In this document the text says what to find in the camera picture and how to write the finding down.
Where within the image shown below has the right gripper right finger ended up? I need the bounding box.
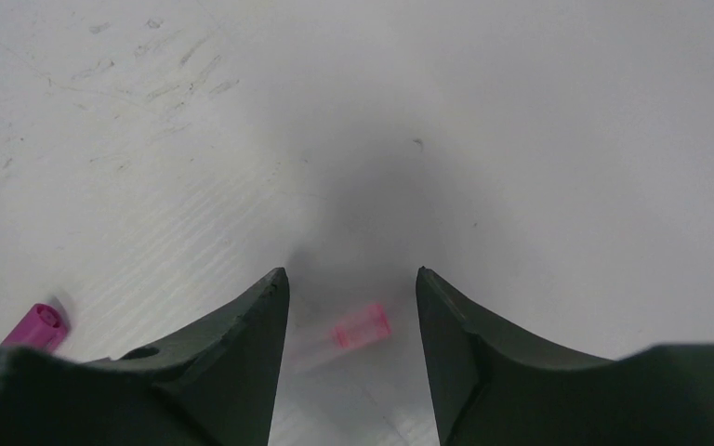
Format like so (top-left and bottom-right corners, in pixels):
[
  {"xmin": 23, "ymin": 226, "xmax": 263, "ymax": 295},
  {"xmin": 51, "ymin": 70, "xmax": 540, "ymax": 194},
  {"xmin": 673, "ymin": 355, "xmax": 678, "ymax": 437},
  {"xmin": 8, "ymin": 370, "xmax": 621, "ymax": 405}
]
[{"xmin": 416, "ymin": 268, "xmax": 714, "ymax": 445}]

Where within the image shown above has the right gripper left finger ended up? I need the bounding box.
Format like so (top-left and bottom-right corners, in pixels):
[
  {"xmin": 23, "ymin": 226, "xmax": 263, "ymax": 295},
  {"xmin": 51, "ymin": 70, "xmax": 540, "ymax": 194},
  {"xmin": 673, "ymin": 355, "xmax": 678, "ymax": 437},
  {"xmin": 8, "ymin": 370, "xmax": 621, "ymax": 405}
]
[{"xmin": 0, "ymin": 268, "xmax": 290, "ymax": 445}]

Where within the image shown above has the translucent pink pen cap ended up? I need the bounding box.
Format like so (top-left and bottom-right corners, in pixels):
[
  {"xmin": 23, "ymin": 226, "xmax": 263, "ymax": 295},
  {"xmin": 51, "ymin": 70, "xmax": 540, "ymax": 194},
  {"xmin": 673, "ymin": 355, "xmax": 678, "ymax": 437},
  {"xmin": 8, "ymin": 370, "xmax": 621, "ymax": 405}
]
[{"xmin": 292, "ymin": 302, "xmax": 393, "ymax": 371}]

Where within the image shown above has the white pen with magenta cap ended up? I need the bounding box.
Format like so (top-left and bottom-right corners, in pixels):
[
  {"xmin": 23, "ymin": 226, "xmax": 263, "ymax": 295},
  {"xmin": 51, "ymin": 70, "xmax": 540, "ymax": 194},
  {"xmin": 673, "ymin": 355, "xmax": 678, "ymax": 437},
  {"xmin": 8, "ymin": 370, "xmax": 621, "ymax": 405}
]
[{"xmin": 1, "ymin": 303, "xmax": 70, "ymax": 353}]

